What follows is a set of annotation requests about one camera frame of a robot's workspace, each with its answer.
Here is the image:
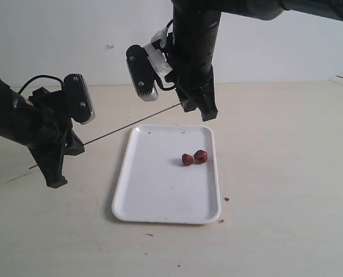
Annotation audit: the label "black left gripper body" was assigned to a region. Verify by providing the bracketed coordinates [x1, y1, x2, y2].
[15, 88, 72, 151]

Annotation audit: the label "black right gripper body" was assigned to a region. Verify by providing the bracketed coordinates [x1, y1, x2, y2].
[165, 31, 215, 88]

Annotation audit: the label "thin metal skewer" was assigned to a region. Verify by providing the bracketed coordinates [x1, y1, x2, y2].
[28, 103, 182, 170]

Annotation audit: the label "red jujube piece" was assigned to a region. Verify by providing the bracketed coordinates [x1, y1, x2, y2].
[193, 149, 208, 164]
[181, 154, 194, 166]

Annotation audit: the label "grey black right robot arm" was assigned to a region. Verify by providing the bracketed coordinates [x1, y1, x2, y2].
[159, 0, 343, 122]

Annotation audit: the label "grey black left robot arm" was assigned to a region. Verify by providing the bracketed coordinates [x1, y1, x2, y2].
[0, 74, 93, 188]

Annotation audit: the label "white rectangular plastic tray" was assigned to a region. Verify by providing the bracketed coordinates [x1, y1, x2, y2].
[111, 125, 221, 224]

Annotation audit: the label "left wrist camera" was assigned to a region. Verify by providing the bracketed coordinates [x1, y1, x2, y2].
[64, 73, 95, 125]

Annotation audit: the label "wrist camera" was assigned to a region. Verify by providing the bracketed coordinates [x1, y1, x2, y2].
[64, 73, 95, 125]
[126, 44, 159, 102]

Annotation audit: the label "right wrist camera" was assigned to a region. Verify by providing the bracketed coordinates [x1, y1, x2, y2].
[126, 44, 159, 102]

